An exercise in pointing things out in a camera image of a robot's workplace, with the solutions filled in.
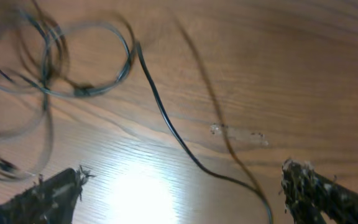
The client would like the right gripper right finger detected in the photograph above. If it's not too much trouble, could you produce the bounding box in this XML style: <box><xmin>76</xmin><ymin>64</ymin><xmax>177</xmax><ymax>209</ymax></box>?
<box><xmin>281</xmin><ymin>159</ymin><xmax>358</xmax><ymax>223</ymax></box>

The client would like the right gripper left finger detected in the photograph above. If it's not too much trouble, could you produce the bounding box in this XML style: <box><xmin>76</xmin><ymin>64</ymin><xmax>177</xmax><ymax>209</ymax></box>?
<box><xmin>0</xmin><ymin>167</ymin><xmax>94</xmax><ymax>224</ymax></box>

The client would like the black usb cable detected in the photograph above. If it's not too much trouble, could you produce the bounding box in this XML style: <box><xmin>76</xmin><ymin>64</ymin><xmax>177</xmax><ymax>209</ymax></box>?
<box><xmin>42</xmin><ymin>21</ymin><xmax>274</xmax><ymax>224</ymax></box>

